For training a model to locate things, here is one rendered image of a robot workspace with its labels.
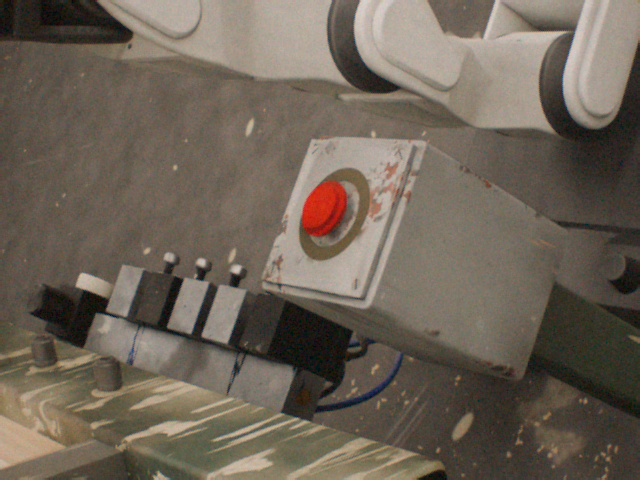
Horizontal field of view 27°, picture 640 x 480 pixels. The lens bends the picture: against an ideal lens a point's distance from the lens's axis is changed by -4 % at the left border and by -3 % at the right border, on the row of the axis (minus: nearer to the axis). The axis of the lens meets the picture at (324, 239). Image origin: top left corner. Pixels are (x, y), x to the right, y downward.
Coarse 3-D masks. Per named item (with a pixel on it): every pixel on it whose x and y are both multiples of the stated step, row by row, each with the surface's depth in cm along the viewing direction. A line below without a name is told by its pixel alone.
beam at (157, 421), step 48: (0, 336) 142; (0, 384) 124; (48, 384) 122; (96, 384) 120; (144, 384) 119; (48, 432) 117; (96, 432) 109; (144, 432) 106; (192, 432) 105; (240, 432) 104; (288, 432) 102; (336, 432) 101
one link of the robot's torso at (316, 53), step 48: (96, 0) 126; (144, 0) 127; (192, 0) 131; (240, 0) 137; (288, 0) 143; (336, 0) 146; (96, 48) 142; (144, 48) 140; (192, 48) 132; (240, 48) 138; (288, 48) 143; (336, 48) 146
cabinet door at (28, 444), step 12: (0, 420) 123; (0, 432) 119; (12, 432) 119; (24, 432) 119; (36, 432) 118; (0, 444) 116; (12, 444) 116; (24, 444) 116; (36, 444) 115; (48, 444) 115; (60, 444) 115; (0, 456) 113; (12, 456) 113; (24, 456) 112; (36, 456) 112; (0, 468) 110
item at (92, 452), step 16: (64, 448) 107; (80, 448) 107; (96, 448) 107; (112, 448) 106; (16, 464) 105; (32, 464) 104; (48, 464) 104; (64, 464) 104; (80, 464) 103; (96, 464) 104; (112, 464) 105
